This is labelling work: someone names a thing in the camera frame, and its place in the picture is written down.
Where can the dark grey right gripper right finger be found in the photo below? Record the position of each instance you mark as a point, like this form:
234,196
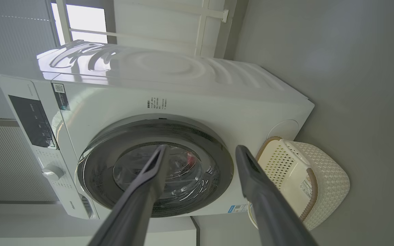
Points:
268,208

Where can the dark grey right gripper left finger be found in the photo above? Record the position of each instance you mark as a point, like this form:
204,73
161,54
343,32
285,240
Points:
139,201

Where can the round dark washing machine door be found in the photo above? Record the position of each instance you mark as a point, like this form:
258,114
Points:
108,160

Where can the red and white garment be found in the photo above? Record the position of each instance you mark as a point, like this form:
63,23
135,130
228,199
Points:
191,160

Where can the cream perforated laundry basket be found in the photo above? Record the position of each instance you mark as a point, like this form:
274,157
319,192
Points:
323,174

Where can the white front-load washing machine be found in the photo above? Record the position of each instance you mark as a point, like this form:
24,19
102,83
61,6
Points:
183,95

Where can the blue energy label sticker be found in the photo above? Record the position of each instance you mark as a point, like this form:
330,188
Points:
238,208

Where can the round white filter cover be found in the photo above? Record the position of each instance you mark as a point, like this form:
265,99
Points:
283,129

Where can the white control knob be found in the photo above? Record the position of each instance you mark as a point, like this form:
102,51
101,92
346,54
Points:
53,172

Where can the dark QR code sticker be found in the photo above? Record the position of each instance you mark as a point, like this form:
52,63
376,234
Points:
61,96

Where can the black control panel display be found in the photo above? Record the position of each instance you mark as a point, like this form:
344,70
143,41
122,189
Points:
33,121

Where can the white curtain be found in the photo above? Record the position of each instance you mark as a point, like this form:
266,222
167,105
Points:
156,20

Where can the white metal railing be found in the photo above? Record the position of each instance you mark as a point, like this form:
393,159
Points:
202,27

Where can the bright glass window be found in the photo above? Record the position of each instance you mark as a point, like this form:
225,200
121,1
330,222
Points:
84,18

